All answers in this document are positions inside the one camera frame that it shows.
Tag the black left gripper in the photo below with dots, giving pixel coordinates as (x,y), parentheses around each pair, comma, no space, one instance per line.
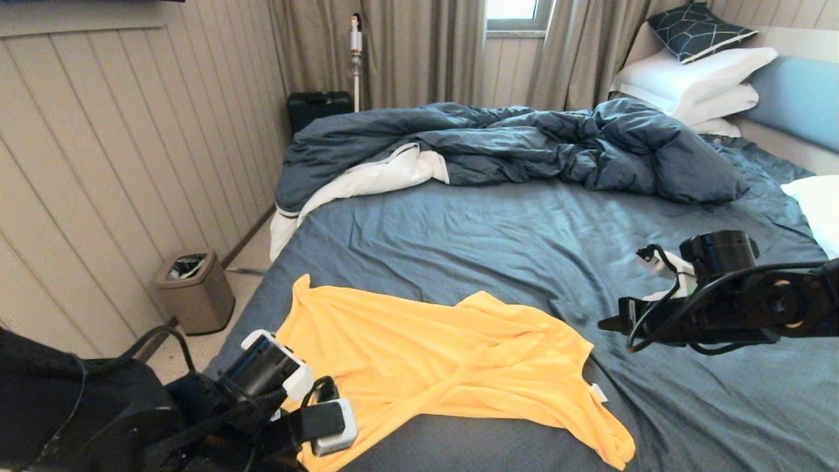
(275,446)

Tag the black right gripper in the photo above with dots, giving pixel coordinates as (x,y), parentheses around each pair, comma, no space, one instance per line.
(701,318)

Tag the yellow t-shirt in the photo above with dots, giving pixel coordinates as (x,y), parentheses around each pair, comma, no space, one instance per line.
(426,354)

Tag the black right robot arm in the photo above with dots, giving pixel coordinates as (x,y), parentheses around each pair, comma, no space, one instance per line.
(786,295)

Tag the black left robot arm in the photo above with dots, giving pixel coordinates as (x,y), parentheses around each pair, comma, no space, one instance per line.
(65,406)

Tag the brown trash bin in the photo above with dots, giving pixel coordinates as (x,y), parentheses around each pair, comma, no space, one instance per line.
(200,305)

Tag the grey metal rod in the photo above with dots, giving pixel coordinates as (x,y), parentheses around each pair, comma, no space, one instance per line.
(246,270)

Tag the blue bed sheet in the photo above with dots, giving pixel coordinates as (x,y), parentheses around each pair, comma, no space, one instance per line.
(459,223)

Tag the crumpled bin bag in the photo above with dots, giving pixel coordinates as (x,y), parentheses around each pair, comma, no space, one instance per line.
(189,265)

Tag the crumpled dark blue duvet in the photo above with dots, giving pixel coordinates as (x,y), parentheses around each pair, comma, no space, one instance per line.
(524,141)

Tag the large white pillow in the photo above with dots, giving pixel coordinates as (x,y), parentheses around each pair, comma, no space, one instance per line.
(688,75)

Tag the beige curtain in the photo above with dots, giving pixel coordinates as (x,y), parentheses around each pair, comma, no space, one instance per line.
(577,52)
(419,52)

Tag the blue headboard pad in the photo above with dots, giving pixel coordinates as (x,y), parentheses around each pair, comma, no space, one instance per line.
(799,101)

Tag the dark patterned cushion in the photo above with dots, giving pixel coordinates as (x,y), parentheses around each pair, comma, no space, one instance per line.
(695,33)

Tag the dark green suitcase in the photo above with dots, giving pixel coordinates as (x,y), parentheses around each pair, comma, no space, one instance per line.
(318,108)

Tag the white stick vacuum cleaner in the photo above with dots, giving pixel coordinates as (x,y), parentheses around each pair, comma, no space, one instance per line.
(356,42)

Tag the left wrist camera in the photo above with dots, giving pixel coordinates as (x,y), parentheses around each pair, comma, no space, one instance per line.
(334,429)

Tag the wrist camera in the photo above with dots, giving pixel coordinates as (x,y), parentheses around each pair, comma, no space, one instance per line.
(659,262)
(334,429)

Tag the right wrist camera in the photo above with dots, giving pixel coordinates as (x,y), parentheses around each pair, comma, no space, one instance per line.
(659,262)

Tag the window with grey frame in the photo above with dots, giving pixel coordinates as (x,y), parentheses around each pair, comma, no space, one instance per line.
(514,10)

